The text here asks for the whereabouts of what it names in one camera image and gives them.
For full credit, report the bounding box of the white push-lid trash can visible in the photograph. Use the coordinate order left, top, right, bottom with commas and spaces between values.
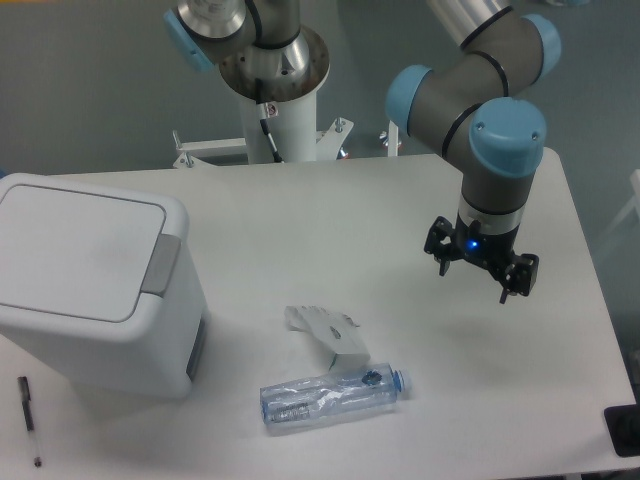
1, 173, 207, 398

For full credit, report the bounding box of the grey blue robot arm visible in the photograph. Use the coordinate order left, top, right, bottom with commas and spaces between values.
163, 1, 562, 297

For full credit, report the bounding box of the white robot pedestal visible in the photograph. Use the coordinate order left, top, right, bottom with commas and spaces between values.
171, 27, 404, 170

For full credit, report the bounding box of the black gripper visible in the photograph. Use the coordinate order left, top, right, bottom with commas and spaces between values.
424, 216, 539, 304

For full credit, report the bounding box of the crushed clear plastic bottle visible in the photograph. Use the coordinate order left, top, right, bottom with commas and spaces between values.
259, 363, 414, 434

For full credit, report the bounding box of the black cable on pedestal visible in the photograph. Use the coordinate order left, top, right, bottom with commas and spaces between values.
253, 77, 286, 164

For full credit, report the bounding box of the black pen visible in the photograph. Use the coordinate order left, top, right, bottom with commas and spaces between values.
17, 376, 43, 468

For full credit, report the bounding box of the black device at table edge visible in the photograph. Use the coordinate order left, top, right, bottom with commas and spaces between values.
604, 404, 639, 458

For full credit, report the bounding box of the white frame at right edge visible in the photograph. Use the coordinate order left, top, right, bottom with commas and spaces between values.
597, 169, 639, 252

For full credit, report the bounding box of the crumpled white paper carton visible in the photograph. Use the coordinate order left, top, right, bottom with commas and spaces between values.
284, 305, 371, 372

